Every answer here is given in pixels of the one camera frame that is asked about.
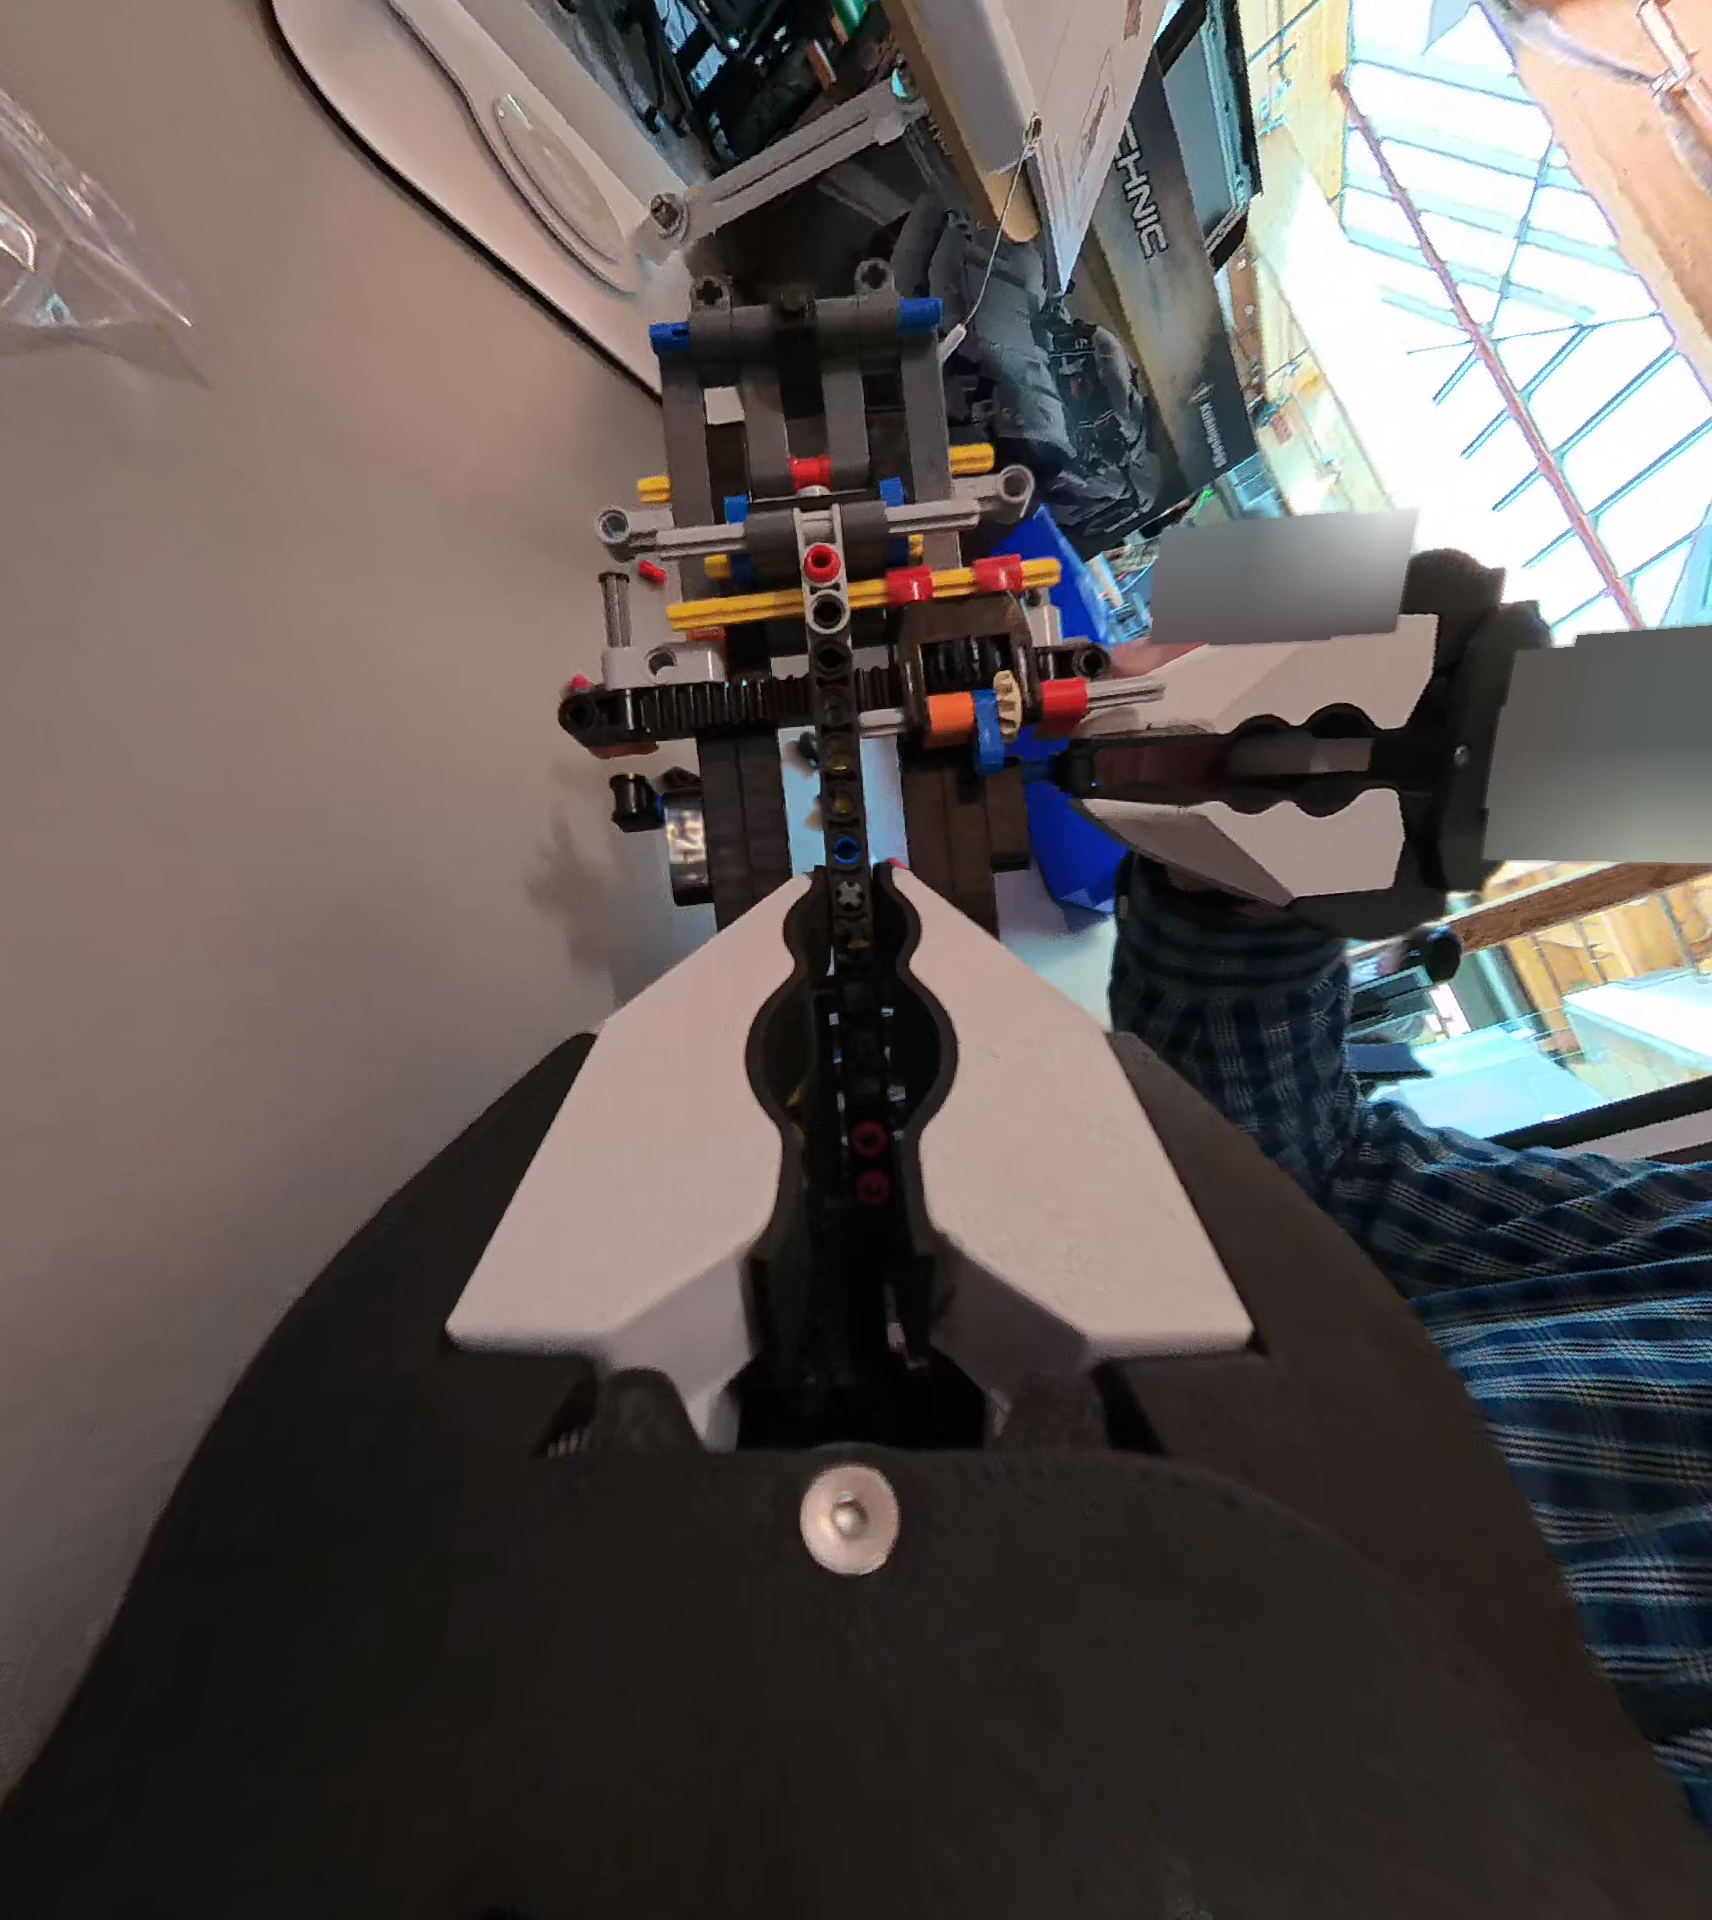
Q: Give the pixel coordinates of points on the blue storage box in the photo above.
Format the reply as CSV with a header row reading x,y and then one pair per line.
x,y
1089,579

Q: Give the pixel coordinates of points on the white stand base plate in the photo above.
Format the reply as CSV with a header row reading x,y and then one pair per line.
x,y
421,90

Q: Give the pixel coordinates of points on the flat clear plastic bag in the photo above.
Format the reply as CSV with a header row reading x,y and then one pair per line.
x,y
1,211

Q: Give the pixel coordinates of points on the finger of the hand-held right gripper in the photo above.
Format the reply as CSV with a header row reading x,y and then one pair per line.
x,y
1321,675
1291,849

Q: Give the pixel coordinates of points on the person's right forearm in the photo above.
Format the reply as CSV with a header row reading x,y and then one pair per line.
x,y
1247,1021

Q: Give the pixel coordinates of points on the lego instruction booklet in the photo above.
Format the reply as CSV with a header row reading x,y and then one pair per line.
x,y
1036,105

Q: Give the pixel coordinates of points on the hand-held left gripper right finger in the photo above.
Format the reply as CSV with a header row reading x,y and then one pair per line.
x,y
1081,1200

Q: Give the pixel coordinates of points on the black lego set box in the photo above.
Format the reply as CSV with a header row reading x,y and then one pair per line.
x,y
1171,300

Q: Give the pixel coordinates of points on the multicoloured lego vehicle model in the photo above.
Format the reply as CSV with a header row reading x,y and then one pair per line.
x,y
826,601

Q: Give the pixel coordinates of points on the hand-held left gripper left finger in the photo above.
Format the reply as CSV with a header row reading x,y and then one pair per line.
x,y
617,1170

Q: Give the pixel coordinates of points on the person's plaid shirt torso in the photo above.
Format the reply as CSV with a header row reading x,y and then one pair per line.
x,y
1667,1424

